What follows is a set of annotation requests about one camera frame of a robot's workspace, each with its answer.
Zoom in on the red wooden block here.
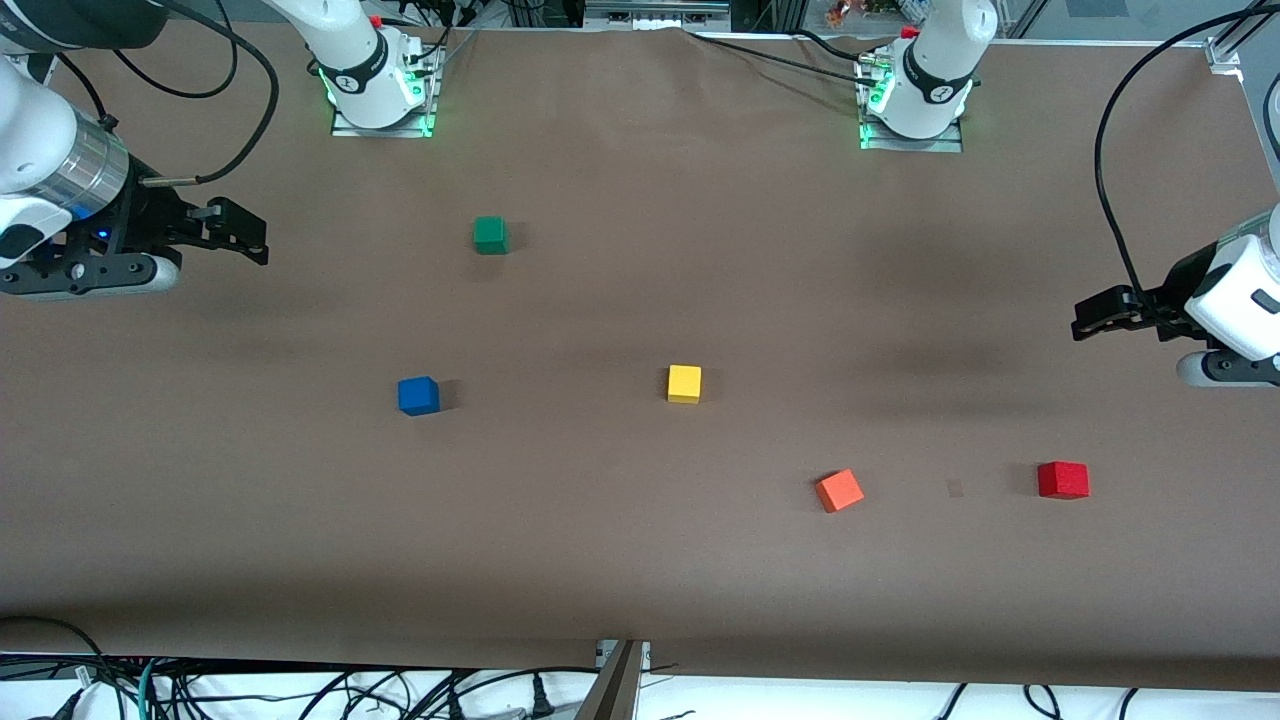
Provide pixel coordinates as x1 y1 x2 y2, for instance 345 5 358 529
1037 461 1091 500

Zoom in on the orange wooden block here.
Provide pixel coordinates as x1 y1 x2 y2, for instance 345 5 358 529
815 468 866 514

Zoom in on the brown table cover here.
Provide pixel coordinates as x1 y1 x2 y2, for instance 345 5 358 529
0 20 1280 691

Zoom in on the grey power strip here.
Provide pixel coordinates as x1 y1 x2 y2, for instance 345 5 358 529
585 0 731 26

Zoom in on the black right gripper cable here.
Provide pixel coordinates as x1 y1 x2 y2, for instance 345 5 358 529
138 0 281 188

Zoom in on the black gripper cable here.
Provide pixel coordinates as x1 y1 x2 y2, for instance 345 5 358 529
1094 0 1280 303
138 0 281 188

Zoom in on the thin black cable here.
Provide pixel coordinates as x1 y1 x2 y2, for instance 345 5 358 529
55 0 241 131

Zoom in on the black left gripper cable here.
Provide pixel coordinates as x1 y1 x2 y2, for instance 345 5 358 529
1094 0 1280 303

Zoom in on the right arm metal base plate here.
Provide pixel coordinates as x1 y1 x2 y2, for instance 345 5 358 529
330 45 438 139

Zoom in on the aluminium frame profile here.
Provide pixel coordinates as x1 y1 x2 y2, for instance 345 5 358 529
1205 0 1280 71

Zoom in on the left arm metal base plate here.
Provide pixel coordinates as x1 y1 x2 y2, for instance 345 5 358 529
857 55 964 154

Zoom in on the black cable on table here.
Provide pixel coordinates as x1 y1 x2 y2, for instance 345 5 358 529
683 28 886 89

